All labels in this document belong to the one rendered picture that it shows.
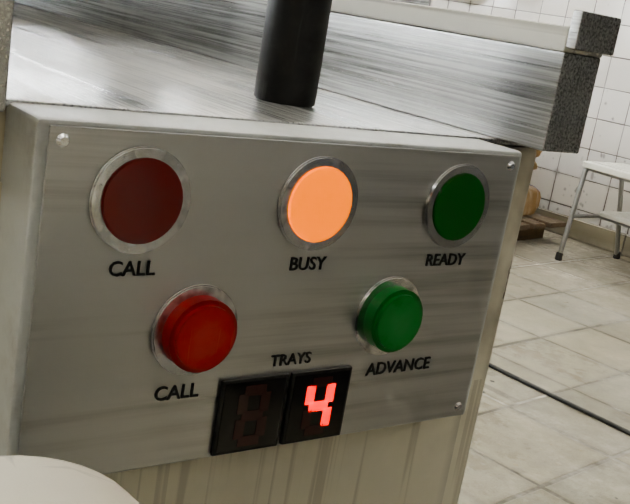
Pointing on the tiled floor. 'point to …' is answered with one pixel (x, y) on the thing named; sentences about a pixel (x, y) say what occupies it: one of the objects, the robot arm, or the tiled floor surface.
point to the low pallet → (532, 227)
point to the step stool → (617, 208)
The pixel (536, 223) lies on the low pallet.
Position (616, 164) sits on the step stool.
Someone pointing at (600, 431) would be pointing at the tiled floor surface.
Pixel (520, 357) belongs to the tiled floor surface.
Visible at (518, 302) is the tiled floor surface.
